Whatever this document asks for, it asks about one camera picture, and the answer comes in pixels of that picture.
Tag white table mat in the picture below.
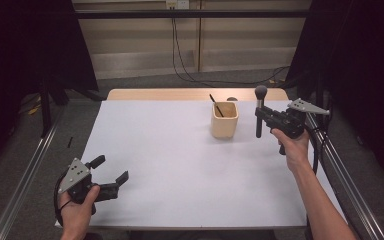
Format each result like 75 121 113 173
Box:
54 99 348 230

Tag person's right hand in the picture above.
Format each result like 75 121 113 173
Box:
270 128 311 174

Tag black curtain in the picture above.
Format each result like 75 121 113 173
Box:
0 0 100 181
285 0 384 192

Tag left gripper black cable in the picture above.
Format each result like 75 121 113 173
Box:
53 172 77 228

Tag thin black makeup brush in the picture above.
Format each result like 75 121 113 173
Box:
208 93 225 118

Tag metal floor rail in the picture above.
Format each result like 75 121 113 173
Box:
299 99 384 240
0 99 68 240

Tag wooden table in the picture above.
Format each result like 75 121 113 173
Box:
106 87 289 102

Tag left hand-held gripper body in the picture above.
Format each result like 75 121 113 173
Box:
57 157 120 216

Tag beige square cup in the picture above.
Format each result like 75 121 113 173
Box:
210 101 240 140

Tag black wall cable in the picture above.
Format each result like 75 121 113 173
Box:
173 8 292 86
170 8 214 88

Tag black metal stand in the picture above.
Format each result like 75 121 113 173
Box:
314 73 326 135
39 75 53 138

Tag yellow floor tape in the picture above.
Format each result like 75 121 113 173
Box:
27 104 43 116

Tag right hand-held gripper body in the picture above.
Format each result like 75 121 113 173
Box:
263 97 331 156

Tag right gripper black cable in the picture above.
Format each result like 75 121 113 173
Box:
304 123 322 176

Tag white wall outlet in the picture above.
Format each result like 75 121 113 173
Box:
165 0 190 10

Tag black horizontal bar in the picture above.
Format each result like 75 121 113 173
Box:
74 9 311 20

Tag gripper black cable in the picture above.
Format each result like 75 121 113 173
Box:
304 123 322 176
53 172 77 228

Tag thick black powder brush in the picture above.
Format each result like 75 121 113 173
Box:
254 84 268 139

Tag person's left hand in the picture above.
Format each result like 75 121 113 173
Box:
58 184 102 234

